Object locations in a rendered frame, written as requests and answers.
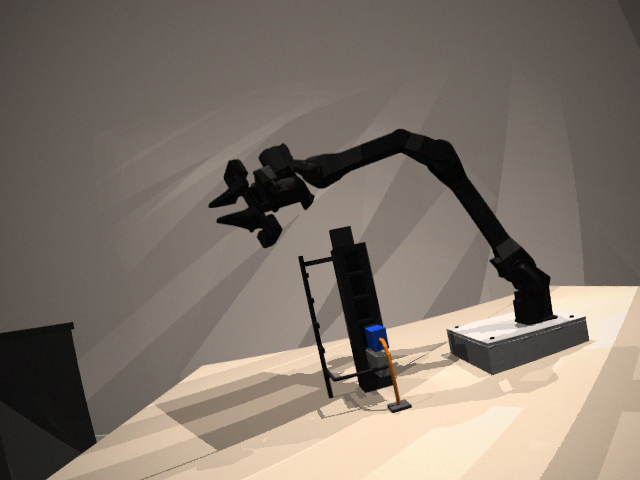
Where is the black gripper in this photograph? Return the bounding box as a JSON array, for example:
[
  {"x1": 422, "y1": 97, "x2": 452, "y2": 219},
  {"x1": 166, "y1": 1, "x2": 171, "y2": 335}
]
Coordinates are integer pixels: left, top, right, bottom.
[{"x1": 209, "y1": 159, "x2": 288, "y2": 248}]

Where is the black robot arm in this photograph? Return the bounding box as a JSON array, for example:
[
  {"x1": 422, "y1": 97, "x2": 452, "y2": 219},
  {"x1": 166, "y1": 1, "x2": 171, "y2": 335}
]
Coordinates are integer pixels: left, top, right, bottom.
[{"x1": 250, "y1": 129, "x2": 558, "y2": 325}]

